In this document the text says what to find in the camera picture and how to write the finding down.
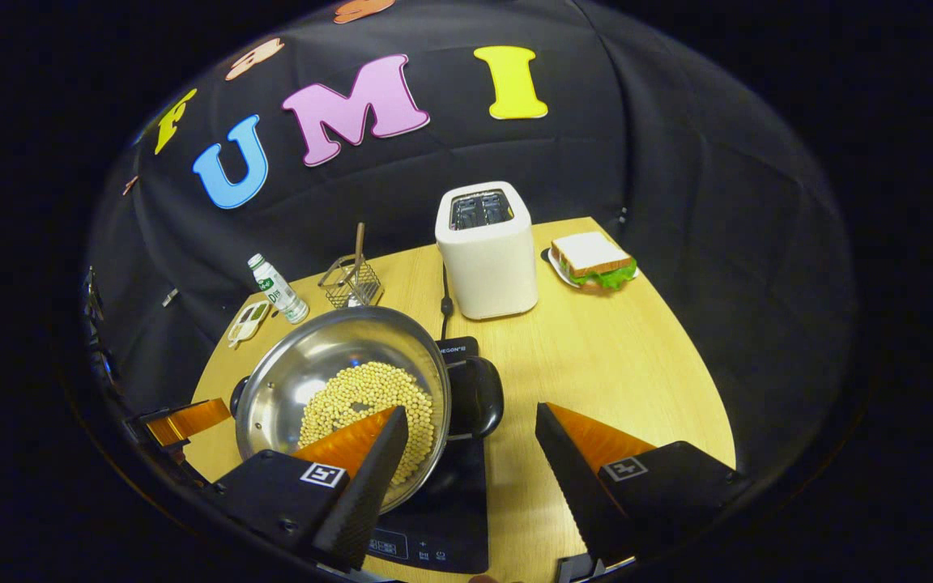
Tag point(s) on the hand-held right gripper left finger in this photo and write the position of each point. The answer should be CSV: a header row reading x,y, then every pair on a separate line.
x,y
361,494

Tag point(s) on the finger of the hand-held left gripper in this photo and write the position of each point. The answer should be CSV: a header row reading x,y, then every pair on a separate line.
x,y
191,421

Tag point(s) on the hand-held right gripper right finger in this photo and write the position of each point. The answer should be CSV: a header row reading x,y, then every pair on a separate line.
x,y
580,486

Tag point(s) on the black induction cooktop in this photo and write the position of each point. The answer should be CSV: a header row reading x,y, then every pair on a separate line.
x,y
450,518

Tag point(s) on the pile of soybeans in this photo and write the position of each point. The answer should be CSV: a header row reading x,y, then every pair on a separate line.
x,y
369,397

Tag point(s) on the white divided seasoning dish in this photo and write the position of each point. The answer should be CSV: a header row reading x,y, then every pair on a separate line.
x,y
248,322

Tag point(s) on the silver cloth clip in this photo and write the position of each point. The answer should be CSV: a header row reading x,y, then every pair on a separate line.
x,y
169,297

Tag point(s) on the white drink bottle green label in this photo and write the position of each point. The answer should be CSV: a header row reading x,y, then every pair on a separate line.
x,y
280,291

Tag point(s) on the small white plate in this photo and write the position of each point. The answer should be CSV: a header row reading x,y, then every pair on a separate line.
x,y
557,271

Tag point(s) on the sandwich with lettuce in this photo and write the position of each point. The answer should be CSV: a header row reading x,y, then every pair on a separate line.
x,y
596,259

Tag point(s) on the white toaster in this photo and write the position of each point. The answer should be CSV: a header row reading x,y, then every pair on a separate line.
x,y
491,267

